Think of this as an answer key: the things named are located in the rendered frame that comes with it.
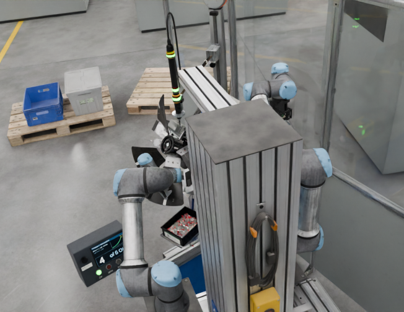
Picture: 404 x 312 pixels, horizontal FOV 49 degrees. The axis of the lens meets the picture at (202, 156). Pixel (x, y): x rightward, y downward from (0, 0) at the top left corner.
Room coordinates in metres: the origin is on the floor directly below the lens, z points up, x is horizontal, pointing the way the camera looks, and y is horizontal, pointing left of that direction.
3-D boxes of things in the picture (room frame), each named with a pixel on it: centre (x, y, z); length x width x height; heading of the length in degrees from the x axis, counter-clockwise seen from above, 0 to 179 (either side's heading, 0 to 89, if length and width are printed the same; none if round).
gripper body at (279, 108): (1.79, -0.39, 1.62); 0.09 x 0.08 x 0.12; 32
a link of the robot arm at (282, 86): (1.70, -0.37, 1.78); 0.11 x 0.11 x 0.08; 3
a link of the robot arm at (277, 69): (1.80, -0.38, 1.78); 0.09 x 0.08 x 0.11; 3
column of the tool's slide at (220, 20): (2.78, -0.18, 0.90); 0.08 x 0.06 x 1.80; 67
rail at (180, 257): (1.76, 0.00, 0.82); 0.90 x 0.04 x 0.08; 122
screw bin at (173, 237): (1.87, 0.15, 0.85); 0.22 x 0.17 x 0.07; 137
